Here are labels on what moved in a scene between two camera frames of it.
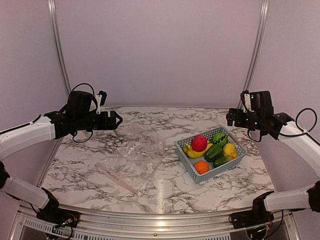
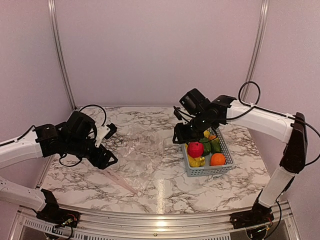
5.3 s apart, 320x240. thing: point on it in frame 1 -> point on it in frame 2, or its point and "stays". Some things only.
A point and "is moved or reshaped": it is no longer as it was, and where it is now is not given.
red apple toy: (199, 143) is moved or reshaped
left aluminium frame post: (51, 6) stays
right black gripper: (238, 123) -> (183, 138)
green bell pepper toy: (215, 151) -> (207, 148)
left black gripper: (111, 125) -> (103, 164)
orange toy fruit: (201, 167) -> (217, 159)
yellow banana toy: (192, 153) -> (196, 162)
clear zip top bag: (135, 159) stays
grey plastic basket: (208, 134) -> (209, 169)
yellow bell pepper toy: (229, 150) -> (206, 133)
